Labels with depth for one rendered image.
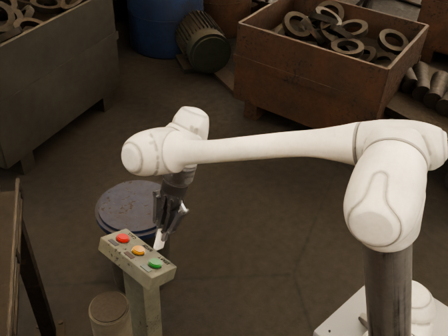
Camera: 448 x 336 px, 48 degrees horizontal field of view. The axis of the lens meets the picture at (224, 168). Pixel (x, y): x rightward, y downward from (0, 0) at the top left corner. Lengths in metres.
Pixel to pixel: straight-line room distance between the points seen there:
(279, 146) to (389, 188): 0.33
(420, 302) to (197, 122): 0.77
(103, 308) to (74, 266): 0.83
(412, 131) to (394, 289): 0.33
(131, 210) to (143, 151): 0.84
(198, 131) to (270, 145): 0.23
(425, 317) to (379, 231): 0.59
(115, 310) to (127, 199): 0.59
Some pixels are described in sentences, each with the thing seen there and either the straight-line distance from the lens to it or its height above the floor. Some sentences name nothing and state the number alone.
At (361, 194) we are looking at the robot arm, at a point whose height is 1.20.
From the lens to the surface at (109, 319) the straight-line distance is 1.56.
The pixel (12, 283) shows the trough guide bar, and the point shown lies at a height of 0.72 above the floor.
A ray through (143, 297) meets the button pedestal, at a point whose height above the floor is 0.45.
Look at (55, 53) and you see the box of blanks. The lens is 2.84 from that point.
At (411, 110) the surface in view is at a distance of 3.00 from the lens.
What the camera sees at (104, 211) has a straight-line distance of 1.99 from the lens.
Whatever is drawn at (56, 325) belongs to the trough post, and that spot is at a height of 0.01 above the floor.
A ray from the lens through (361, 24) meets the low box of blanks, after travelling 3.23.
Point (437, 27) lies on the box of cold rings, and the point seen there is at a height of 0.30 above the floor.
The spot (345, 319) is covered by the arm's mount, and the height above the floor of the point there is 0.41.
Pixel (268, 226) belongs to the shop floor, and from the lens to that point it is 2.53.
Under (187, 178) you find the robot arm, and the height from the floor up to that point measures 0.91.
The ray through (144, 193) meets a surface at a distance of 2.05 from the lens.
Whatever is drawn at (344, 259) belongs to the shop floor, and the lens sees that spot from 2.46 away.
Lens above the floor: 1.80
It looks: 39 degrees down
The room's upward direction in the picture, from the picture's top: 3 degrees clockwise
